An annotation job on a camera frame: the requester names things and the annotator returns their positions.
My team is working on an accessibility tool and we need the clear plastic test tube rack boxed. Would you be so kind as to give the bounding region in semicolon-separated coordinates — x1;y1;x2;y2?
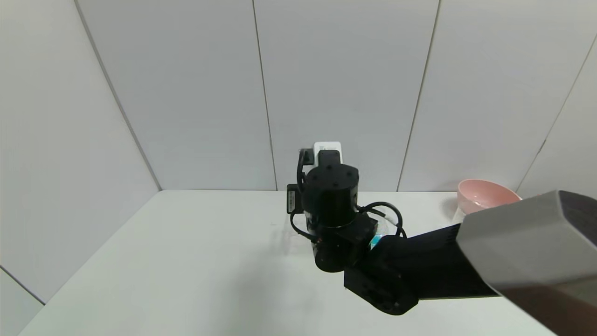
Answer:
275;210;391;255

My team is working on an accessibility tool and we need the pink bowl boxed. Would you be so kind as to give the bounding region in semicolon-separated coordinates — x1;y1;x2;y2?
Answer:
457;179;522;215

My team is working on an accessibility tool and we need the black camera cable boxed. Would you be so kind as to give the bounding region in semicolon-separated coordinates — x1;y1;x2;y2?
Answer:
290;148;319;241

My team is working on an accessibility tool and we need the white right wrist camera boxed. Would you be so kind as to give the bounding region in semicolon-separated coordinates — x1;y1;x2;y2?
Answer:
313;141;342;165

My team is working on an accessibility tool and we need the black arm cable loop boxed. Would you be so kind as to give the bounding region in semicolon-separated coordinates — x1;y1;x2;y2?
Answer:
357;202;407;238

